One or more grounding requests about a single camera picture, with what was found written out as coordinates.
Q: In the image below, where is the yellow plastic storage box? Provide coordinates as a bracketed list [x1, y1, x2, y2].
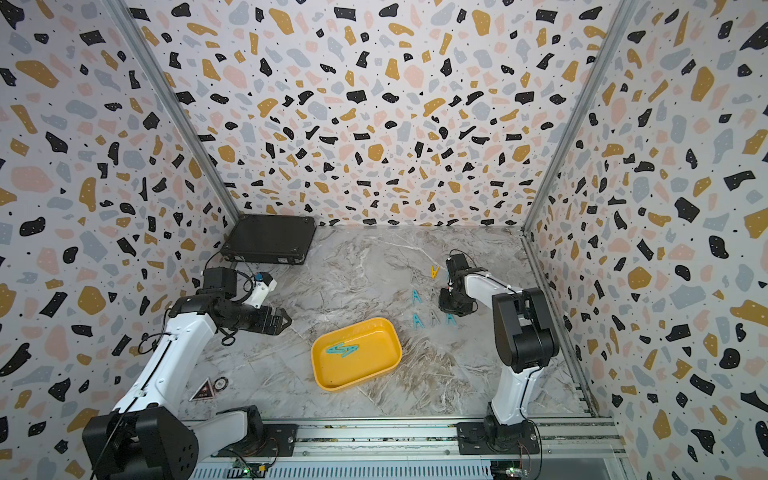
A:
[311, 317, 402, 392]

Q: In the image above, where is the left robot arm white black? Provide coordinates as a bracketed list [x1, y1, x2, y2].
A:
[82, 267, 292, 479]

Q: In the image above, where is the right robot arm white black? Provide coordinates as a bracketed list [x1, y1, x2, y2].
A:
[438, 250, 560, 455]

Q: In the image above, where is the black flat case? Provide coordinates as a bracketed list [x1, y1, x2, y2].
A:
[221, 215, 317, 265]

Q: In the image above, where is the warning triangle sticker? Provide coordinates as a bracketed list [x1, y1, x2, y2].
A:
[190, 378, 216, 401]

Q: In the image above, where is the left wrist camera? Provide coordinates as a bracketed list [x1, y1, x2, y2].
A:
[244, 272, 277, 308]

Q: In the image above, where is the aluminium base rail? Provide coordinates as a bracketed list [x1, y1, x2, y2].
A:
[192, 417, 634, 479]

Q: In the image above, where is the right frame post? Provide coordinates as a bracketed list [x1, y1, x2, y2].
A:
[520, 0, 637, 232]

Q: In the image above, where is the frame post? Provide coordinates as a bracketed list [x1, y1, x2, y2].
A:
[520, 0, 637, 232]
[103, 0, 241, 223]

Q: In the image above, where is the left frame post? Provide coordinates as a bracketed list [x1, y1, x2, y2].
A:
[103, 0, 241, 223]

